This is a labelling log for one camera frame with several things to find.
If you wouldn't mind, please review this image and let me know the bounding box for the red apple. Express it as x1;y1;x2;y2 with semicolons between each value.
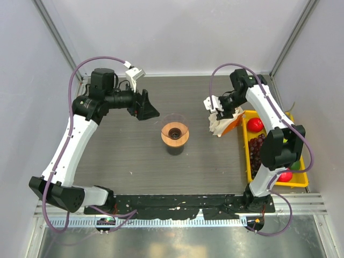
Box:
246;117;264;133

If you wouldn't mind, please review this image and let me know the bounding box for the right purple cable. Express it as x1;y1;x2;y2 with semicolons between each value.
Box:
209;63;316;236

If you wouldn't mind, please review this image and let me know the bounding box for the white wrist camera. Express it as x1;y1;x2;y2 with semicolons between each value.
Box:
124;61;146;93
203;95;223;113

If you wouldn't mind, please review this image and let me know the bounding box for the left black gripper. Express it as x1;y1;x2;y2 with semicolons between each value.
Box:
105;78;160;120

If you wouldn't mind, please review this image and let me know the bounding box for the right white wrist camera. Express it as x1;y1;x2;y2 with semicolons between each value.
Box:
203;95;223;113

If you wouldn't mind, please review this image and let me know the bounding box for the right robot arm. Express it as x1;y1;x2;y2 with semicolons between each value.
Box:
210;69;305;212

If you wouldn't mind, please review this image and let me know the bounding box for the white coffee filter stack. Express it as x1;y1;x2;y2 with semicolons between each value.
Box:
208;107;244;137

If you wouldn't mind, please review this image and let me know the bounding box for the dark red grape bunch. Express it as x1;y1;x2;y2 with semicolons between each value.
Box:
248;133;266;178

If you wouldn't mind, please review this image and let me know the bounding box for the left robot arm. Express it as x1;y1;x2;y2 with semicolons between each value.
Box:
29;67;160;214

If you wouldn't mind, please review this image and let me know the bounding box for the red pepper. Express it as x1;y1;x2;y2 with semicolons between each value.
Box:
277;172;293;182

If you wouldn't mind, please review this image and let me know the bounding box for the white slotted cable duct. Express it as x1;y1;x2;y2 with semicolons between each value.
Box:
46;217;247;227

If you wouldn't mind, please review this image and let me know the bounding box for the dark green fruit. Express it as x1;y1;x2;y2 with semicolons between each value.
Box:
289;161;301;171

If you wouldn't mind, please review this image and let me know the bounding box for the aluminium frame rail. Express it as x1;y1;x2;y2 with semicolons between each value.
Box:
33;193;327;218

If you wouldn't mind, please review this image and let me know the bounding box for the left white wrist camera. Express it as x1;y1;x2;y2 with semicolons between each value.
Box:
124;61;146;93

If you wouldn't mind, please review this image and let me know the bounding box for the yellow plastic tray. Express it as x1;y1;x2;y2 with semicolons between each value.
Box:
242;110;309;188

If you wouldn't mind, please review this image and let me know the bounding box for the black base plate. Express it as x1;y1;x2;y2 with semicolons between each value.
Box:
84;194;275;220

